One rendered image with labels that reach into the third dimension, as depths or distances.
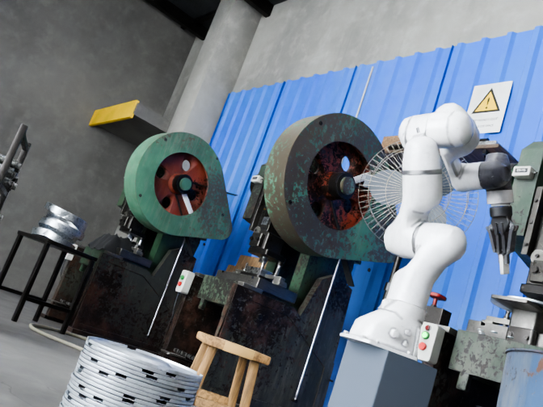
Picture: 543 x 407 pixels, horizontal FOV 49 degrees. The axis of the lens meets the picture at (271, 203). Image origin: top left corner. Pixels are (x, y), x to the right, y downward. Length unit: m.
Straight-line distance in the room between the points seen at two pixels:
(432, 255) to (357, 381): 0.39
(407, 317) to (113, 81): 7.18
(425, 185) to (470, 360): 0.79
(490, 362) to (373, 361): 0.69
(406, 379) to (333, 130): 1.96
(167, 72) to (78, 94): 1.38
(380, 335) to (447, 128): 0.60
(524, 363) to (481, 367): 1.24
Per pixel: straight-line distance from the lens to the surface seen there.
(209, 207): 4.90
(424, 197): 1.70
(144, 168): 4.57
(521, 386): 0.99
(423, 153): 1.70
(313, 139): 3.24
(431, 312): 2.37
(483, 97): 4.59
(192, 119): 7.05
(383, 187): 3.04
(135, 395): 1.37
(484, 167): 2.11
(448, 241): 1.67
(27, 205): 7.98
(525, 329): 2.27
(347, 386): 1.68
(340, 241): 3.37
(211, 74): 7.26
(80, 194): 8.19
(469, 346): 2.28
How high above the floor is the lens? 0.35
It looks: 13 degrees up
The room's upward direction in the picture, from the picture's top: 19 degrees clockwise
